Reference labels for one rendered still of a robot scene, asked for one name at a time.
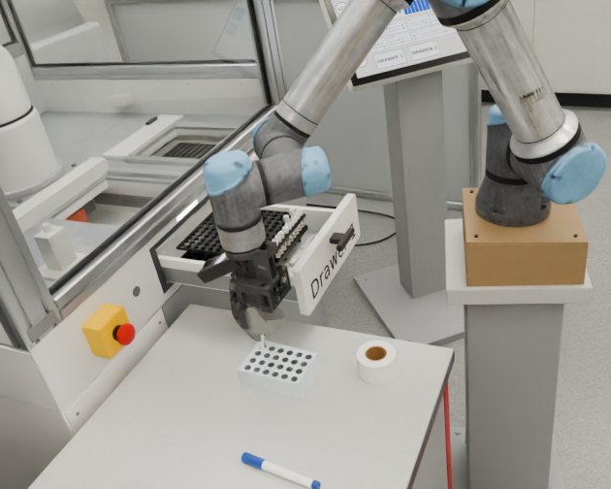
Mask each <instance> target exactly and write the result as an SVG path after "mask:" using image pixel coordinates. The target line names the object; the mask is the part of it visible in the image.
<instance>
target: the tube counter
mask: <svg viewBox="0 0 611 489"><path fill-rule="evenodd" d="M431 9H432V8H431V6H430V4H429V3H428V1H427V0H414V1H413V2H412V4H411V5H410V7H409V8H408V9H403V10H399V11H398V13H397V14H396V15H395V17H394V18H397V17H401V16H409V15H413V14H417V13H421V12H425V11H429V10H431Z"/></svg>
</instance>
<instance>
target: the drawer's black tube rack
mask: <svg viewBox="0 0 611 489"><path fill-rule="evenodd" d="M261 214H262V219H263V223H264V228H265V233H266V241H272V239H275V235H278V232H279V231H282V227H283V226H285V223H287V222H284V220H283V216H284V215H286V214H287V215H289V218H291V216H292V215H290V213H289V212H279V211H268V210H261ZM266 219H267V220H266ZM272 220H273V221H272ZM278 221H279V222H278ZM205 224H206V225H205ZM199 229H200V230H199ZM306 230H307V225H305V227H303V228H302V230H301V231H299V234H298V235H296V238H293V240H294V241H293V242H290V243H291V244H290V245H287V246H286V248H287V249H286V250H283V252H284V253H283V254H280V256H281V257H280V258H275V256H274V257H273V259H274V262H275V264H280V265H281V263H282V262H283V261H286V260H287V255H288V254H289V253H290V251H291V250H292V249H293V247H294V246H295V245H296V244H297V242H300V241H301V237H302V236H303V234H304V233H305V232H306ZM204 233H205V234H204ZM192 236H193V237H192ZM199 237H200V238H199ZM182 246H183V247H182ZM177 249H179V250H187V251H186V252H185V253H184V254H183V255H182V256H181V257H180V258H183V259H191V260H198V261H205V262H206V261H208V260H209V259H211V258H213V257H215V256H218V255H220V254H222V253H224V252H225V251H224V248H223V247H222V245H221V242H220V239H219V235H218V232H217V228H216V222H215V219H214V215H213V212H211V213H210V214H209V215H208V216H207V217H206V218H205V219H204V220H203V221H202V222H201V223H200V224H199V225H198V226H197V227H196V228H195V229H194V230H193V231H192V232H191V233H190V234H189V235H188V236H187V237H186V238H185V239H184V240H183V241H182V242H181V243H180V244H179V245H178V246H177Z"/></svg>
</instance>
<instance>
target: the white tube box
mask: <svg viewBox="0 0 611 489"><path fill-rule="evenodd" d="M265 343H266V348H264V349H261V347H260V344H259V342H257V343H256V344H255V346H254V347H253V348H252V350H251V351H250V352H249V354H248V355H247V356H246V358H245V359H244V360H243V362H242V363H241V365H240V366H239V367H238V369H237V371H238V374H239V378H240V381H241V385H245V386H249V387H253V388H257V389H260V390H264V391H268V392H272V393H275V394H278V395H282V396H286V397H290V398H294V399H297V400H301V399H302V398H303V396H304V395H305V393H306V391H307V389H308V387H309V386H310V384H311V383H312V382H313V380H314V379H315V377H316V375H317V374H318V372H319V370H320V369H321V365H320V360H319V354H318V352H315V351H310V350H306V349H301V348H297V347H293V346H289V345H284V344H280V343H275V342H267V341H265Z"/></svg>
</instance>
